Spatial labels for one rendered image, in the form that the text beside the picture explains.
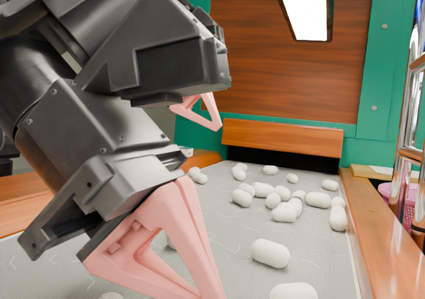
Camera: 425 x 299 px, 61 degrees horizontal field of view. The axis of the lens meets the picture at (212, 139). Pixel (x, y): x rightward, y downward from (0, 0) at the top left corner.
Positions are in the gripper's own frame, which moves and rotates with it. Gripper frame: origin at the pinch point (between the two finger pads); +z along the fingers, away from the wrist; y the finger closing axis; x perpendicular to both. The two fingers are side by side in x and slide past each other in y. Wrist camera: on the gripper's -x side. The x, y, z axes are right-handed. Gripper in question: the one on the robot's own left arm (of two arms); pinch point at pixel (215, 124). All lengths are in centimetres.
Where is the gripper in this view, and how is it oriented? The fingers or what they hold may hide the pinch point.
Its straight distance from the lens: 55.5
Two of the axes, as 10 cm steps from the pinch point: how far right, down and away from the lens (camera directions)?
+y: 3.0, -0.4, 9.5
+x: -6.9, 6.8, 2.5
